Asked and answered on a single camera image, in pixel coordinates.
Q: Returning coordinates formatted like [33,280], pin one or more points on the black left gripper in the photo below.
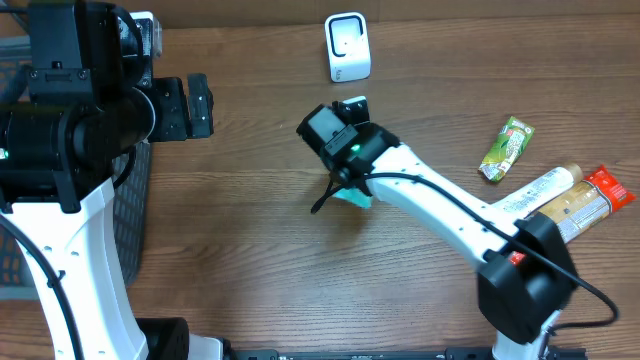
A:
[170,108]

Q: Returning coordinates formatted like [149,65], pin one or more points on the teal wet wipes pack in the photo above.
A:
[355,197]

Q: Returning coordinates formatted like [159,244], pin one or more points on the green snack pouch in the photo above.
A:
[509,145]

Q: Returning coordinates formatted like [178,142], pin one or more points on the white tube gold cap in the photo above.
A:
[540,191]

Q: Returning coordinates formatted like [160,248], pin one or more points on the orange spaghetti packet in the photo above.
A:
[594,198]

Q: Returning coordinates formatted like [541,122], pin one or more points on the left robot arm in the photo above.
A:
[87,97]

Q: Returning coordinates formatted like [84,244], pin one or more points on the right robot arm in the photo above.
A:
[525,274]

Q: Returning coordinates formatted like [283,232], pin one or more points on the white barcode scanner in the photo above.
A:
[348,49]

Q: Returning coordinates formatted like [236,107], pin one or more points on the grey plastic shopping basket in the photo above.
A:
[129,203]

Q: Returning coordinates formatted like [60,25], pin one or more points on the brown cardboard backdrop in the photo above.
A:
[234,13]

